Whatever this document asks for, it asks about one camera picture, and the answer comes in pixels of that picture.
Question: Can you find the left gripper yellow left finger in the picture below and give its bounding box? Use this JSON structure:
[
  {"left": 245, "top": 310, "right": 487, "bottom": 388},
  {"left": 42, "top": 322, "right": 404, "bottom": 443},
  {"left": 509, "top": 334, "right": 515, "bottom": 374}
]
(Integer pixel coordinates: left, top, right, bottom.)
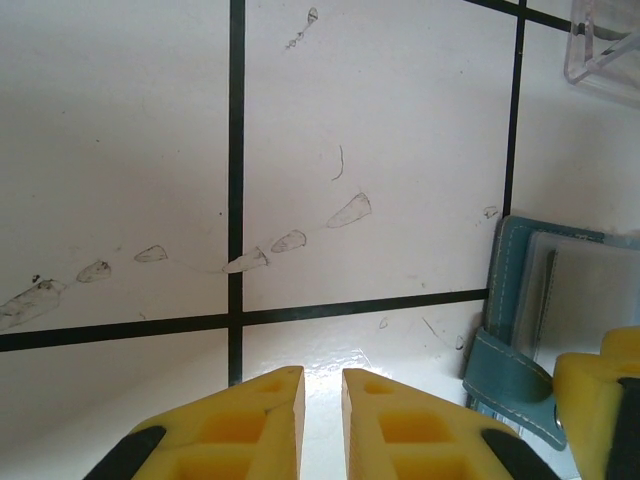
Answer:
[{"left": 94, "top": 364, "right": 306, "bottom": 480}]

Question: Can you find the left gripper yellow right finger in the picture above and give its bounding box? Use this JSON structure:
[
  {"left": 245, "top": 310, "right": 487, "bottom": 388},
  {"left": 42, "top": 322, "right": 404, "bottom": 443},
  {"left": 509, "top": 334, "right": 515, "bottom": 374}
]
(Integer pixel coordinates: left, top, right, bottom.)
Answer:
[{"left": 341, "top": 368, "right": 557, "bottom": 480}]

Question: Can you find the teal card holder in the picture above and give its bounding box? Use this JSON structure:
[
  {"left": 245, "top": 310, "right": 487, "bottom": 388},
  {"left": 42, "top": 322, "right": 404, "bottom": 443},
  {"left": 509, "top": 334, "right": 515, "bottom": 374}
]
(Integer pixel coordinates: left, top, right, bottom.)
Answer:
[{"left": 462, "top": 213, "right": 640, "bottom": 451}]

